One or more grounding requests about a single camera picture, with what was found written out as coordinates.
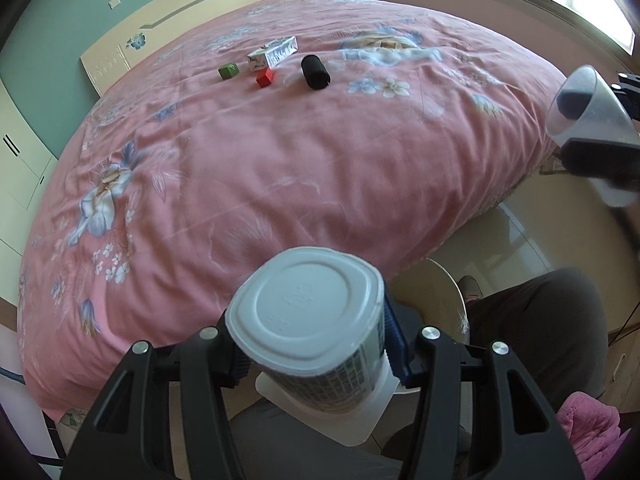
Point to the white trash bin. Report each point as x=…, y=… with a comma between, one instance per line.
x=423, y=295

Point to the pink fleece garment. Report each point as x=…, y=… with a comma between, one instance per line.
x=593, y=429

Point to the clear plastic cup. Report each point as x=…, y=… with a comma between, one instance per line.
x=585, y=108

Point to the pink floral bedspread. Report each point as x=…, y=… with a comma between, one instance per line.
x=178, y=184

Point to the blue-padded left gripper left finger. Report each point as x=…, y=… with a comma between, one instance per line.
x=126, y=434

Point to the white wardrobe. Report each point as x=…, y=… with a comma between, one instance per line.
x=26, y=166

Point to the white milk carton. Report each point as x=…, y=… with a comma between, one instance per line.
x=272, y=54

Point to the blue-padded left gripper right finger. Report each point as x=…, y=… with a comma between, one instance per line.
x=514, y=435

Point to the dark trousers leg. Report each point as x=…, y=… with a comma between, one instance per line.
x=555, y=324

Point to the black foam cylinder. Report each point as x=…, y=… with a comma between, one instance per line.
x=314, y=72

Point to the green wooden cube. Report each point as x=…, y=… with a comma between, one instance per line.
x=228, y=71

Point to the shoe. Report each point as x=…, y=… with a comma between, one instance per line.
x=470, y=289

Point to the white yogurt cup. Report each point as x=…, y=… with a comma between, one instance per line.
x=313, y=321

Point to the red wooden block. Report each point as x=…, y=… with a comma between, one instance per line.
x=265, y=77

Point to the cream wooden headboard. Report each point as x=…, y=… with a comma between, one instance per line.
x=146, y=31

